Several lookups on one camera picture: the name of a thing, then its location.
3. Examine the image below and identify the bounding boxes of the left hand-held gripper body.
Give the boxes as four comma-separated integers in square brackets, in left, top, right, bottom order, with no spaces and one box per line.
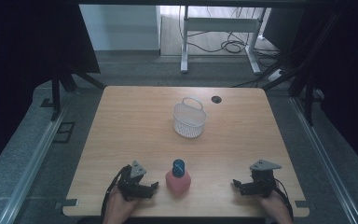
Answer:
[117,160,152,201]

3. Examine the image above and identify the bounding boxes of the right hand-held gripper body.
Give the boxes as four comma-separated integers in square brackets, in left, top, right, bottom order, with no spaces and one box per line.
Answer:
[245,159,283,199]

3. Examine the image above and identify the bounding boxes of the person's left hand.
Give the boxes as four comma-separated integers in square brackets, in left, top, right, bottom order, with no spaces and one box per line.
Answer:
[103,186,142,224]

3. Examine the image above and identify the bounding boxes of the person's right hand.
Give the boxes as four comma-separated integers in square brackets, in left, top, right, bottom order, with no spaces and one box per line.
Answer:
[258,189,294,224]

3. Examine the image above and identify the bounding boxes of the pink bottle with blue cap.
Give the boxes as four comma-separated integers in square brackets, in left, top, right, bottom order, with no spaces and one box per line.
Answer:
[164,159,192,198]

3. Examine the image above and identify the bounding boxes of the black metal stand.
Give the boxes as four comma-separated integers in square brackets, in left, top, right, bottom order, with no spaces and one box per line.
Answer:
[262,13,339,127]
[49,66,107,122]

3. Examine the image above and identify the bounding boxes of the white power strip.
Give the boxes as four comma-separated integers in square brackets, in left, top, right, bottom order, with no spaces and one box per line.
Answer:
[268,68,285,83]

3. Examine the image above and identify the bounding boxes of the dark curtain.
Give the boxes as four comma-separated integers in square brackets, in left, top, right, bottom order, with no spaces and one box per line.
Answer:
[0,0,101,180]
[292,0,358,180]

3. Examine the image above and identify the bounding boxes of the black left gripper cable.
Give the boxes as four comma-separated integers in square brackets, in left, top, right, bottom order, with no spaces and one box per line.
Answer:
[100,165,131,224]

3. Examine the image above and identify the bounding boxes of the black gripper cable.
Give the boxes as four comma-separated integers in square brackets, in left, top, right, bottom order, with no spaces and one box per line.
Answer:
[273,177,295,222]
[100,165,131,224]

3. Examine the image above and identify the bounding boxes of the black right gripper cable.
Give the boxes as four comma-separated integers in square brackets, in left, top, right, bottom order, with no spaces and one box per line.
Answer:
[273,177,295,222]

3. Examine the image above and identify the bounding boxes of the aluminium floor rail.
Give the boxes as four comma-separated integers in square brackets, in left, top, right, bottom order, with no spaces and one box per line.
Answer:
[290,96,358,224]
[0,101,71,224]

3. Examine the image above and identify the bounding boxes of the white mesh basket with handle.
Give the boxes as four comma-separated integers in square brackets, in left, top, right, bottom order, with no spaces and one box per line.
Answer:
[172,96,208,139]

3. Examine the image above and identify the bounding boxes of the black square floor frame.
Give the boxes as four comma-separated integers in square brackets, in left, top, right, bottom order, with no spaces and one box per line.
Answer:
[52,121,76,145]

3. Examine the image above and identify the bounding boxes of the black floor cables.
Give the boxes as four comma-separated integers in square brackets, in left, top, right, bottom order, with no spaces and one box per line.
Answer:
[178,6,282,68]

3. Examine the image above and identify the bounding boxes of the white metal desk frame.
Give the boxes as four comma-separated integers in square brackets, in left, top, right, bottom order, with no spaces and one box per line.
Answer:
[180,5,269,76]

